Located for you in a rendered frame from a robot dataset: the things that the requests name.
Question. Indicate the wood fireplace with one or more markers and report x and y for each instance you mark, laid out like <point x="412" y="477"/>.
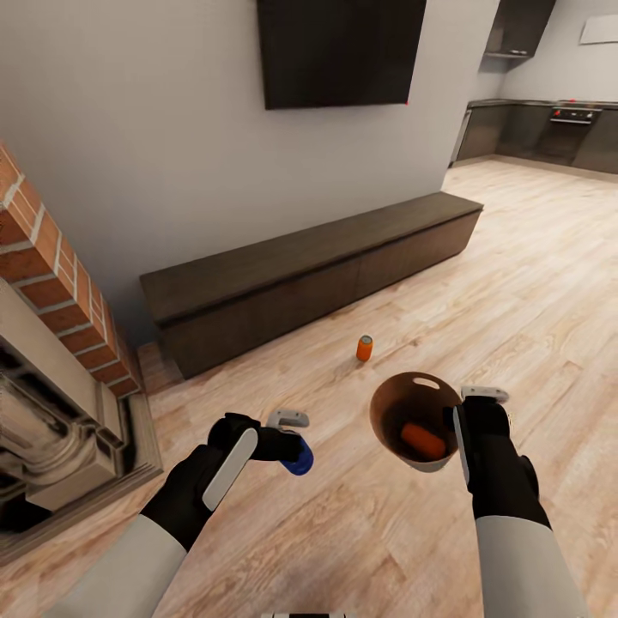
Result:
<point x="68" y="446"/>

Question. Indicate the trash can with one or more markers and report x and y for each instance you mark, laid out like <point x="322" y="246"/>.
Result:
<point x="400" y="399"/>

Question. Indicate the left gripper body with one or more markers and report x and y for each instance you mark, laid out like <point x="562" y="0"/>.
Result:
<point x="284" y="446"/>

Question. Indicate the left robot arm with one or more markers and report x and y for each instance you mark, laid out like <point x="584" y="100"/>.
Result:
<point x="133" y="574"/>

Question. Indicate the can of soda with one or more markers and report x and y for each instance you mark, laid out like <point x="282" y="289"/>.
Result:
<point x="421" y="442"/>
<point x="365" y="348"/>
<point x="304" y="463"/>

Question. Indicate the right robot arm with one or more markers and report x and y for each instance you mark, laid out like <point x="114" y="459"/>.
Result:
<point x="524" y="573"/>

